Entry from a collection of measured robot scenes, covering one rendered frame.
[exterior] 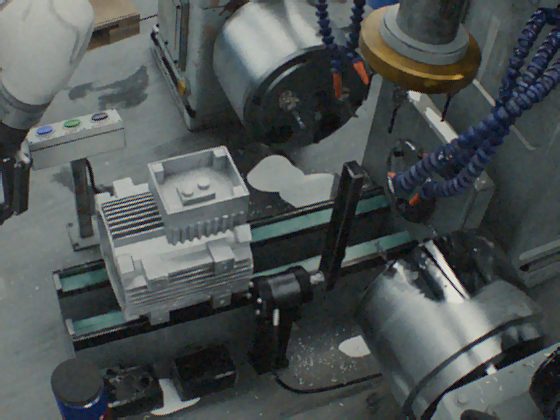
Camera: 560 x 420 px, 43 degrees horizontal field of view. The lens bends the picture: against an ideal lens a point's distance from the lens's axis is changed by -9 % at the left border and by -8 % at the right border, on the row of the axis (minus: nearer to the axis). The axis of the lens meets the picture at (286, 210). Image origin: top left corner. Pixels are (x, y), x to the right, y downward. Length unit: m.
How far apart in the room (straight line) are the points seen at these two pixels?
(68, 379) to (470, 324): 0.51
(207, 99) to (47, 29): 0.70
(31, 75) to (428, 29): 0.53
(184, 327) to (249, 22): 0.55
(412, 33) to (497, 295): 0.37
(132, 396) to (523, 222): 0.70
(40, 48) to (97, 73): 0.85
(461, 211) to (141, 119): 0.78
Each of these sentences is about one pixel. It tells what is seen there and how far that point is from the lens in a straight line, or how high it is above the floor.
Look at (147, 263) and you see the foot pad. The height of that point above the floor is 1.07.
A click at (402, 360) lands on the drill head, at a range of 1.04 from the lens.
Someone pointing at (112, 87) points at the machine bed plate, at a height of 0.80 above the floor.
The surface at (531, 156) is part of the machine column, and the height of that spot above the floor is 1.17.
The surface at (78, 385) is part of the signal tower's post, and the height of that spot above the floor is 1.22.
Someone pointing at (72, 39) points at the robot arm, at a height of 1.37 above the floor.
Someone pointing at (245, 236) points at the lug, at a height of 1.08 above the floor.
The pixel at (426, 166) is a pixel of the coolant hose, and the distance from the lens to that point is 0.96.
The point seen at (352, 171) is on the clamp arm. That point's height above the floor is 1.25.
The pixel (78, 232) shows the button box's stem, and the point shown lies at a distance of 1.48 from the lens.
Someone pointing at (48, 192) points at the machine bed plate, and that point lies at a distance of 1.56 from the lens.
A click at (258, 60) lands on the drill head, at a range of 1.34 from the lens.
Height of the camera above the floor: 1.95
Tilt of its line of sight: 49 degrees down
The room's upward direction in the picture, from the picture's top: 10 degrees clockwise
